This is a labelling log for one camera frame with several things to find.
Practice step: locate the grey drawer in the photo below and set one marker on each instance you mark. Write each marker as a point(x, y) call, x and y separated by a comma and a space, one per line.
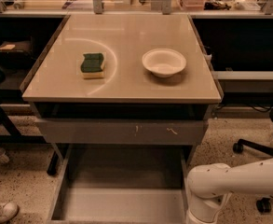
point(120, 185)
point(123, 131)

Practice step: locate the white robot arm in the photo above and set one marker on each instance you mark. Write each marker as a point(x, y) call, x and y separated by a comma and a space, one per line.
point(209, 187)

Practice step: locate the grey drawer cabinet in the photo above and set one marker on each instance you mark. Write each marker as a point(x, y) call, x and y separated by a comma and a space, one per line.
point(55, 88)

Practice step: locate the grey top drawer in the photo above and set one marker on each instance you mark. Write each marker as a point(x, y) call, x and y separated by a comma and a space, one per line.
point(123, 131)

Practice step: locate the white paper bowl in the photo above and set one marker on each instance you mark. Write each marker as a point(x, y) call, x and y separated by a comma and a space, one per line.
point(164, 62)

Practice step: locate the green and yellow sponge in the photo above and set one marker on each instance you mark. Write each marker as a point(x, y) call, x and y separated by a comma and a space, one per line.
point(93, 66)

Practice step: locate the dark box with label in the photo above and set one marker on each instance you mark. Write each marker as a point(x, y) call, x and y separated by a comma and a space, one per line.
point(16, 54)

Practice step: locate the black side table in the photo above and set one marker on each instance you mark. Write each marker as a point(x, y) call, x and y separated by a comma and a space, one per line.
point(12, 103)

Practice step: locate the black office chair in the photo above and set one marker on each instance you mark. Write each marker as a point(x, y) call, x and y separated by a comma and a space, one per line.
point(263, 205)

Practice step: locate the clear plastic bottle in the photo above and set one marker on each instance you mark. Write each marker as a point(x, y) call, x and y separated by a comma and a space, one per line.
point(4, 158)

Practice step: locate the white sneaker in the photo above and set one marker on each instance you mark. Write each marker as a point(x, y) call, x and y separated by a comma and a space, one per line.
point(8, 211)

